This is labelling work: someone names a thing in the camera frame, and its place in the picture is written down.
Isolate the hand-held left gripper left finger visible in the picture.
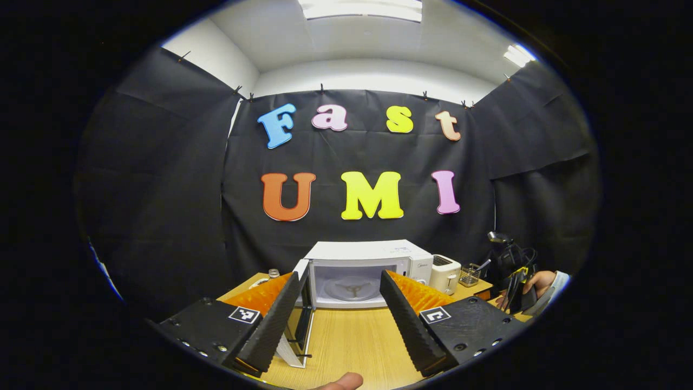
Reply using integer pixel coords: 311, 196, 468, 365
154, 272, 302, 378

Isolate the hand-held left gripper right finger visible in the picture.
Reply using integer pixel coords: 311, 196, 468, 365
380, 270, 528, 378

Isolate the white microwave oven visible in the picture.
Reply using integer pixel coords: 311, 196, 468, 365
273, 240, 434, 369

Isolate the small clear utensil holder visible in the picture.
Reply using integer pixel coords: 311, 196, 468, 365
459, 263, 482, 288

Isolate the white toaster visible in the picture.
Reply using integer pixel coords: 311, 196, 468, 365
430, 255, 462, 295

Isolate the black backdrop cloth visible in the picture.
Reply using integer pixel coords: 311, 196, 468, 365
76, 46, 602, 320

